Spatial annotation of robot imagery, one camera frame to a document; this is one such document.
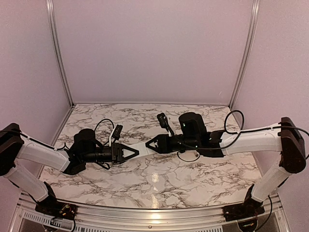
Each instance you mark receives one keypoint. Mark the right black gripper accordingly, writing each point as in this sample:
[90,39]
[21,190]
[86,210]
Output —
[157,149]

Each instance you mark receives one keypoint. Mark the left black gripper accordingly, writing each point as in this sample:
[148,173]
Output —
[119,153]

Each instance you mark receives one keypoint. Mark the white remote control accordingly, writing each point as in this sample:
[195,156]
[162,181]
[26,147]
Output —
[143,150]

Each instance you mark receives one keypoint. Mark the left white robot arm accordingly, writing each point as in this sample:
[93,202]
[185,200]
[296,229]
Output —
[15,145]

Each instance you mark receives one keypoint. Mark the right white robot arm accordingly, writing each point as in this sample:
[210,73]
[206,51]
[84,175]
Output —
[282,137]

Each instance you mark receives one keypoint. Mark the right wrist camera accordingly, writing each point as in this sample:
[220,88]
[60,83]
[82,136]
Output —
[163,121]

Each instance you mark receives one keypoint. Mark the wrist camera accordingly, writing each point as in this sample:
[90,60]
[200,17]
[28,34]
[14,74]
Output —
[163,121]
[115,134]

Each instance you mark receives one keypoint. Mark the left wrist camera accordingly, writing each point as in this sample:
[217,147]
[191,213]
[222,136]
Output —
[115,134]

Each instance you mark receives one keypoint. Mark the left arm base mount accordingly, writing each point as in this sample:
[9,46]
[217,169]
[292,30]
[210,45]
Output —
[53,207]

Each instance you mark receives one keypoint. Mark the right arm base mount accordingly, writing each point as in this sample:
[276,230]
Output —
[249,208]

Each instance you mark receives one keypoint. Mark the front aluminium rail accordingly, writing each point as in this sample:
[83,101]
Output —
[95,218]

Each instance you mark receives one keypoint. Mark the right aluminium frame post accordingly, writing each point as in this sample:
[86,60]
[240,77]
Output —
[246,53]

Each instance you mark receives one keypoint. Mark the aluminium frame post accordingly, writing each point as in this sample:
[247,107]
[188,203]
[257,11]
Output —
[57,50]
[246,53]

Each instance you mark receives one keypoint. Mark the left aluminium frame post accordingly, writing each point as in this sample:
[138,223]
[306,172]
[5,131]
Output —
[57,50]

